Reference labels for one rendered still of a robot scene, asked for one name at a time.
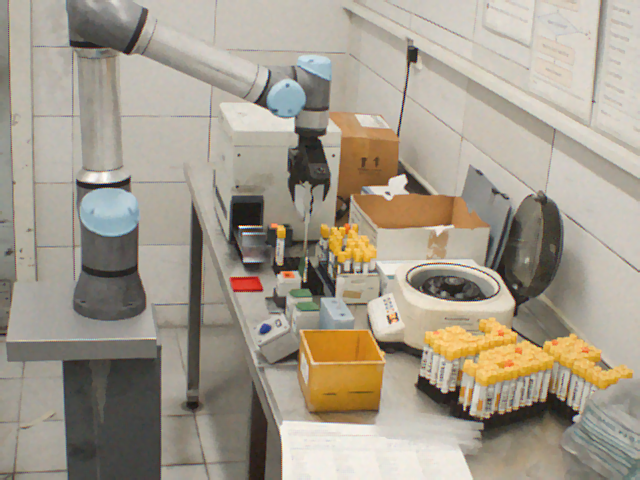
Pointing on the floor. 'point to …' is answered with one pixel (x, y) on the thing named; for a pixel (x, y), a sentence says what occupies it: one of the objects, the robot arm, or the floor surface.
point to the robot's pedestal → (113, 417)
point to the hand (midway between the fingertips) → (307, 217)
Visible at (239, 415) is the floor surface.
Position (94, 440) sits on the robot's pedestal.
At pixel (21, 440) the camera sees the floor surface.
